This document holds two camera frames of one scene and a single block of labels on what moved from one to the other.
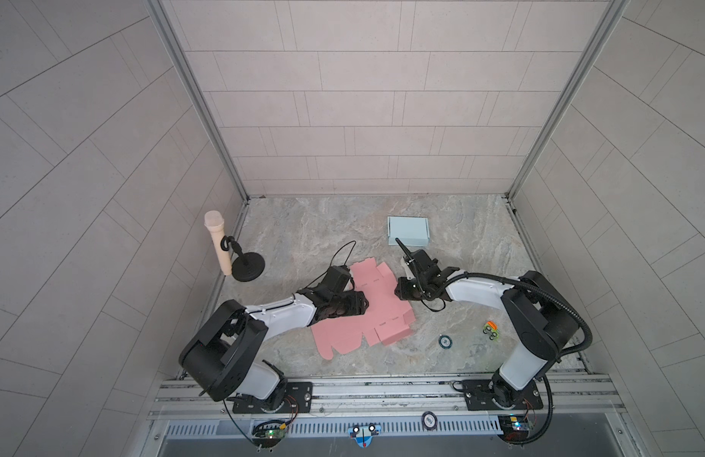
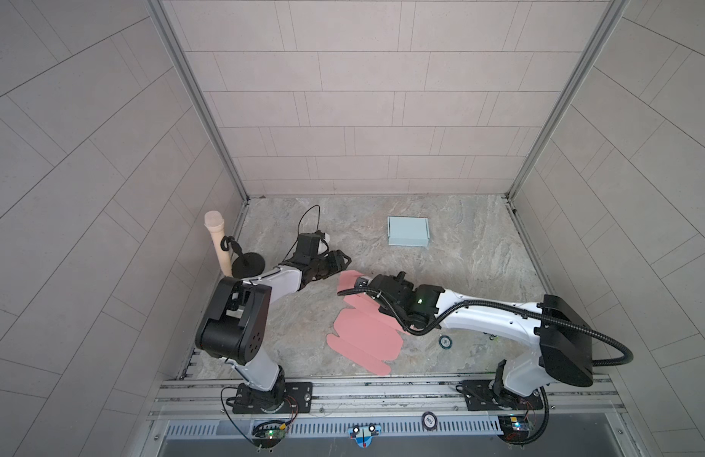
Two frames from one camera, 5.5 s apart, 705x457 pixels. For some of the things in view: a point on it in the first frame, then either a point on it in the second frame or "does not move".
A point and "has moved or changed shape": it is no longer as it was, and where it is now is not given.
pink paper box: (386, 319) has moved or changed shape
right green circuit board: (513, 427) does not move
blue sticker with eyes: (364, 434) does not move
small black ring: (445, 342) does not move
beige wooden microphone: (214, 220) does not move
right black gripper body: (412, 289) to (400, 312)
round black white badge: (430, 421) does not move
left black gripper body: (345, 306) to (321, 268)
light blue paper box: (411, 230) does not move
